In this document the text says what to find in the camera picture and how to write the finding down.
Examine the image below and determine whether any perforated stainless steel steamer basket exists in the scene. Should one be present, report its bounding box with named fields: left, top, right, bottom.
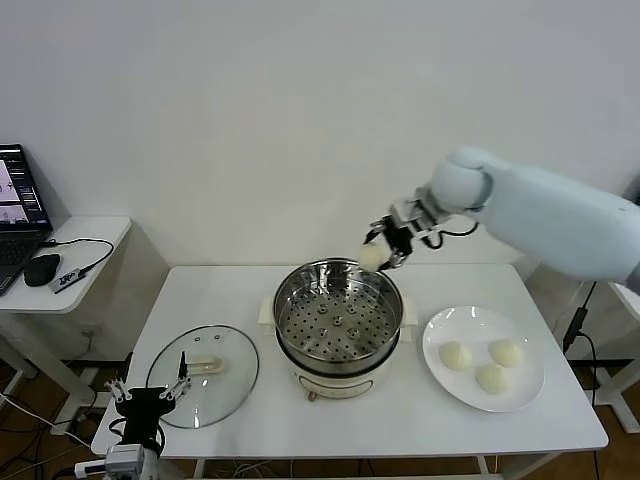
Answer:
left=257, top=258, right=419, bottom=374

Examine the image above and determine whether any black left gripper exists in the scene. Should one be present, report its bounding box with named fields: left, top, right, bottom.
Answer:
left=104, top=350, right=195, bottom=446

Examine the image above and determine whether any cream electric cooker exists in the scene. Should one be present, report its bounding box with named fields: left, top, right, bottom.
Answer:
left=274, top=319, right=401, bottom=404

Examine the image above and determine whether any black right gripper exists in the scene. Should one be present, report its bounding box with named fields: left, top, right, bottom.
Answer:
left=368, top=214, right=422, bottom=272

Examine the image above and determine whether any white side table with mouse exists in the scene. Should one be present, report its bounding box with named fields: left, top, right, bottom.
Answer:
left=0, top=215, right=171, bottom=431

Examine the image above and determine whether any black laptop with mouse beside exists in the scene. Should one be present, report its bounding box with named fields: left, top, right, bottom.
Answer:
left=0, top=143, right=54, bottom=297

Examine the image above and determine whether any black dongle cable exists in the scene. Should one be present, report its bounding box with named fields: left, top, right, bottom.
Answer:
left=42, top=238, right=116, bottom=275

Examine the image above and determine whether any glass lid with cream handle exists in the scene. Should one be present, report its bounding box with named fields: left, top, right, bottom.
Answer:
left=145, top=325, right=261, bottom=430

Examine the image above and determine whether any black computer mouse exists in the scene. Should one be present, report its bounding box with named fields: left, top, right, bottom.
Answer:
left=24, top=253, right=62, bottom=288

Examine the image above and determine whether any white steamed baozi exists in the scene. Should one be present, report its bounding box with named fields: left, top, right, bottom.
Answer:
left=438, top=341, right=473, bottom=373
left=474, top=363, right=512, bottom=396
left=359, top=241, right=394, bottom=274
left=487, top=338, right=525, bottom=369

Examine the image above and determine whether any white side table with label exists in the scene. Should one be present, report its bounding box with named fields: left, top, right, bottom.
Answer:
left=524, top=264, right=640, bottom=434

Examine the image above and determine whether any grey usb dongle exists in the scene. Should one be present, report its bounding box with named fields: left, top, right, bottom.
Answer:
left=52, top=266, right=86, bottom=295

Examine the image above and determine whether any white floor cable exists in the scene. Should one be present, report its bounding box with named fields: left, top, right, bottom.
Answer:
left=0, top=392, right=101, bottom=451

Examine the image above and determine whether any white round plate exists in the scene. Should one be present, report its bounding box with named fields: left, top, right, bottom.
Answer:
left=421, top=305, right=546, bottom=414

